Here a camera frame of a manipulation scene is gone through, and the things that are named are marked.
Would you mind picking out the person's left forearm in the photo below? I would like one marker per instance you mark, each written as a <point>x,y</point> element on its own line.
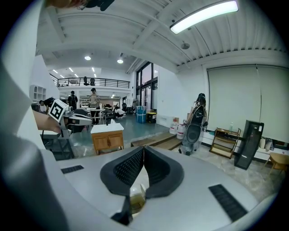
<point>45,121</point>

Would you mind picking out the blue barrel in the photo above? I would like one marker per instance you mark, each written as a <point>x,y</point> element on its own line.
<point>141,115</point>

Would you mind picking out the black and grey standing machine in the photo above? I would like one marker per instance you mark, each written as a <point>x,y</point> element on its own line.
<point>195,126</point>

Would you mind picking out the white roller blind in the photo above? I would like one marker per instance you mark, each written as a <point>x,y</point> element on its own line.
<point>237,101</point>

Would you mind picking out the black glass door cabinet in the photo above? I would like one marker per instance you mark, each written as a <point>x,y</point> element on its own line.
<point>249,144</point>

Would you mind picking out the wooden vanity cabinet white sink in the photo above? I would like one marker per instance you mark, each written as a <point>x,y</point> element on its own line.
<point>108,138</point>

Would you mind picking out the black mezzanine railing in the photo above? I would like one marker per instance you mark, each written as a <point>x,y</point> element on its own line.
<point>101,82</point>

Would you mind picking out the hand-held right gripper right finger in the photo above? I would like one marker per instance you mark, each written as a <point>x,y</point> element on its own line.
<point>198,191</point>

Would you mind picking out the long ceiling light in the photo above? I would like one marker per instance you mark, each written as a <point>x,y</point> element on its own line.
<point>203,15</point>

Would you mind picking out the black bin yellow lid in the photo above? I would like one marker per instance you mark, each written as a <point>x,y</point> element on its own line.
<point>151,117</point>

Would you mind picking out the wooden shelf rack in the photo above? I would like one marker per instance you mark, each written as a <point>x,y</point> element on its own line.
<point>224,144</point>

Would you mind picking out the clear water jug red label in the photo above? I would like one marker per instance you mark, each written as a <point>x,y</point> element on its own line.
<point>173,127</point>
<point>180,132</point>

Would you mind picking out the wooden platform steps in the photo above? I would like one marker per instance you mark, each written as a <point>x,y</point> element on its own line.
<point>158,141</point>

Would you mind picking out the round ceiling light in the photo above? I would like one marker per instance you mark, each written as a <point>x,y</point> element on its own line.
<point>120,61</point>
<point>87,58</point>

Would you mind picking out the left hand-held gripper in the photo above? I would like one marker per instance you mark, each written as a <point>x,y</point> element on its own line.
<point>57,111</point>

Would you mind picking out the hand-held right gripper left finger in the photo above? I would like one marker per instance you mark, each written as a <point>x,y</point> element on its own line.
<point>90,180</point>

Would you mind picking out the clear plastic bottle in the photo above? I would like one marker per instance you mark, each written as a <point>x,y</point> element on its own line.
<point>231,128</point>

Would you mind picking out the small wooden table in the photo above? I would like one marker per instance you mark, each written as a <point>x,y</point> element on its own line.
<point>278,160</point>

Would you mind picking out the black framed glass doors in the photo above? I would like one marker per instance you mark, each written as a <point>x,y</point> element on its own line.
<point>146,88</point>

